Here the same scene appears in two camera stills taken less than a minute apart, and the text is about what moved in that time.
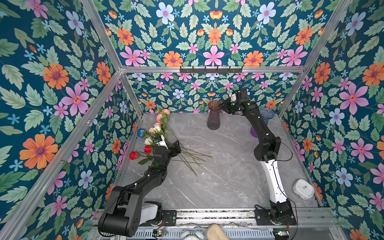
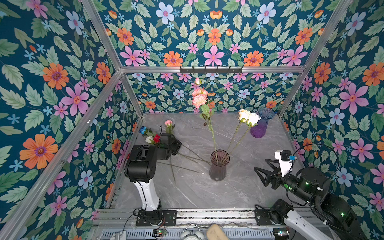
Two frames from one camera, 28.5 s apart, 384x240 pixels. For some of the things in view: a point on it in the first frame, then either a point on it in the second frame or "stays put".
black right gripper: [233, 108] to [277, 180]
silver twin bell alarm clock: [192, 232] stays put
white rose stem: [191, 150] to [252, 119]
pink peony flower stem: [162, 119] to [200, 99]
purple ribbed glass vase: [267, 114] stays put
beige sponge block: [215, 232] stays put
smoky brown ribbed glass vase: [213, 121] to [219, 158]
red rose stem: [149, 149] to [157, 139]
